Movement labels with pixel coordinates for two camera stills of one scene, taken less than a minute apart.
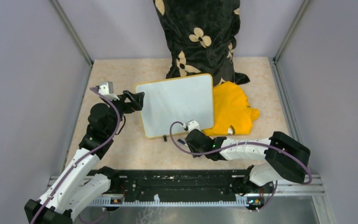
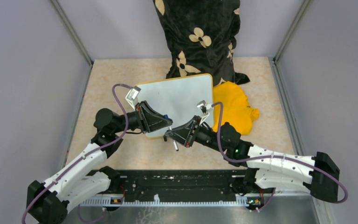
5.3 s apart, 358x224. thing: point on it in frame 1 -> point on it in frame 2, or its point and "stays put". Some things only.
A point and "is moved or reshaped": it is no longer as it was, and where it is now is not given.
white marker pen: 182,142 is moved or reshaped
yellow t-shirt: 232,115 stays put
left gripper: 135,102 -> 154,122
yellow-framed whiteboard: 178,100 stays put
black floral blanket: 203,34 stays put
